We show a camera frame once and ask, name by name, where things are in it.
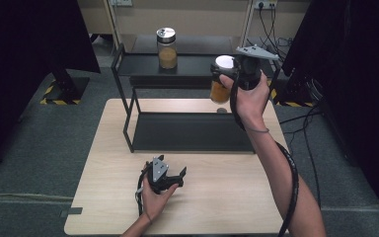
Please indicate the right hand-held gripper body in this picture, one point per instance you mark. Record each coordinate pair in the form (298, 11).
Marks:
(250, 70)

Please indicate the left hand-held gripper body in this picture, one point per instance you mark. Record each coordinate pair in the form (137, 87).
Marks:
(158, 171)

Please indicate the white-lid jar of orange powder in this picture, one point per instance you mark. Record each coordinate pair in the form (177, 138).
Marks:
(218, 94)

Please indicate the black metal shelf rack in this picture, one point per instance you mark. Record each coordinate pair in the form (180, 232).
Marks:
(190, 131)

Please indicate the person's left hand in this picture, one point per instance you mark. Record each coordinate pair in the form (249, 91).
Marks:
(154, 202)

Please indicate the person's right hand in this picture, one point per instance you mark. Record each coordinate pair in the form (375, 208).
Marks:
(251, 102)

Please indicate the black stand base striped tape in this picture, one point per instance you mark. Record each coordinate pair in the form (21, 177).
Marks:
(69, 89)
(292, 97)

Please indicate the silver-lid jar of brown powder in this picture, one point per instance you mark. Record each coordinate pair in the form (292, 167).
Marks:
(167, 54)

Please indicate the grey floor tape strip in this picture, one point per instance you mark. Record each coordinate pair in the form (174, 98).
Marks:
(74, 211)

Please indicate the dark curtain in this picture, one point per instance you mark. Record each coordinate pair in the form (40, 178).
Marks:
(352, 65)
(23, 49)

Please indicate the white metal frame post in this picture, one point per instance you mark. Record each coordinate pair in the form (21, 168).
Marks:
(113, 26)
(247, 23)

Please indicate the white wall power outlet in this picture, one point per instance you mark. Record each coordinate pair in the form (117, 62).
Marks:
(265, 4)
(121, 2)

